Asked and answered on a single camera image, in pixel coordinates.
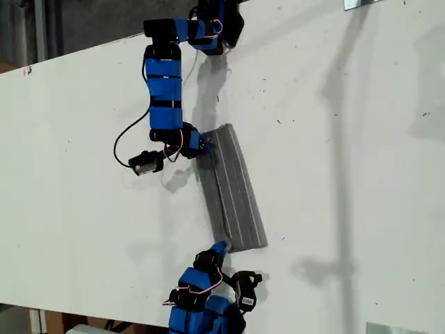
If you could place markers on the black camera box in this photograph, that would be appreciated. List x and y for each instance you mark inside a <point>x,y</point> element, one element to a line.
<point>247,295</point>
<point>144,165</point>

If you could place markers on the grey striped towel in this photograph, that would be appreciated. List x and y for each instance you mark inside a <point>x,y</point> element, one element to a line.
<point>233,191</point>

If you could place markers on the white table leg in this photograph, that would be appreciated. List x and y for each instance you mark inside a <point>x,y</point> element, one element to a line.
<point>38,321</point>

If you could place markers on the white plastic container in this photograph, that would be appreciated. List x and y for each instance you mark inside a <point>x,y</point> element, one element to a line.
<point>83,330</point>

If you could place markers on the grey metal pillar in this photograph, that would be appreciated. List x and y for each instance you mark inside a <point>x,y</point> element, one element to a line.
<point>40,31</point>

